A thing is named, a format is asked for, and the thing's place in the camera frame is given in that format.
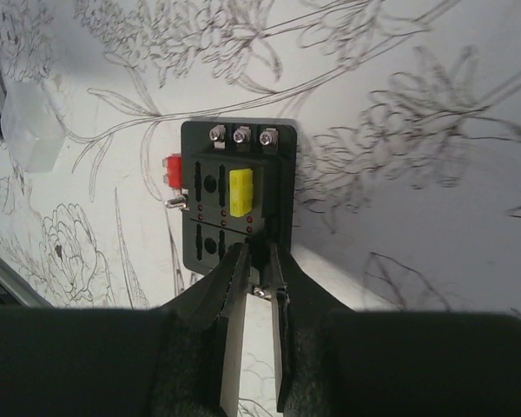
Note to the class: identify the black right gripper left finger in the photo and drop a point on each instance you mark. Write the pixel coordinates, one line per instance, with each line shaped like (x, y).
(180, 359)

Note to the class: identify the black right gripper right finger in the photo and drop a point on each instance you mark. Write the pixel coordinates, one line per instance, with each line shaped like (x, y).
(334, 361)

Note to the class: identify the yellow blade fuse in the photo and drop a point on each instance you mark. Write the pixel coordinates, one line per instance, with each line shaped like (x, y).
(241, 192)

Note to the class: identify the red blade fuse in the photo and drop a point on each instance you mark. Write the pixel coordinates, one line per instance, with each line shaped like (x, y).
(173, 175)

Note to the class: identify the black fuse box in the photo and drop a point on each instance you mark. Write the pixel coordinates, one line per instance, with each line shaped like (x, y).
(210, 150)

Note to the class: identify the clear plastic fuse box cover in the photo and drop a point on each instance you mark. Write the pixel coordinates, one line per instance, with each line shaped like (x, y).
(30, 127)

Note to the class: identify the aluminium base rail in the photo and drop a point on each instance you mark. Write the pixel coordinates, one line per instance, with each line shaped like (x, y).
(15, 291)

